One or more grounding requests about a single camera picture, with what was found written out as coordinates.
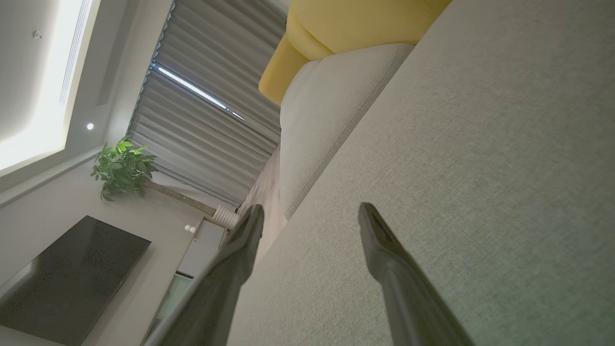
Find grey sofa seat cushion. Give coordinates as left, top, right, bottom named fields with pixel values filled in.
left=279, top=43, right=416, bottom=220

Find black flat television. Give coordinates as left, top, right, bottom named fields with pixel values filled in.
left=0, top=215, right=152, bottom=346

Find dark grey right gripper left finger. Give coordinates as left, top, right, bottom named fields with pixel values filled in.
left=144, top=204, right=265, bottom=346

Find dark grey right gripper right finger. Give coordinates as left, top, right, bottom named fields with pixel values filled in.
left=358, top=202, right=476, bottom=346

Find long white ceiling air vent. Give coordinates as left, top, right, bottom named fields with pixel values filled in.
left=59, top=0, right=93, bottom=104

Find grey sofa ottoman seat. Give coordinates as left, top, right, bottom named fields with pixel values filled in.
left=226, top=0, right=615, bottom=346

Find white and green TV cabinet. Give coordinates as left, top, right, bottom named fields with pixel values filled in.
left=142, top=219, right=230, bottom=346

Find yellow sofa backrest cushion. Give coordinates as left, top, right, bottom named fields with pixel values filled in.
left=287, top=0, right=452, bottom=54
left=258, top=33, right=334, bottom=105

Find grey pleated curtain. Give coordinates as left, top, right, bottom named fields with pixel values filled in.
left=127, top=0, right=289, bottom=207

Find white ribbed plant pot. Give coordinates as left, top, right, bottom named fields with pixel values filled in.
left=213, top=205, right=239, bottom=229

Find green potted tree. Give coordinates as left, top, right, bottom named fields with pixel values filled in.
left=90, top=137, right=219, bottom=218

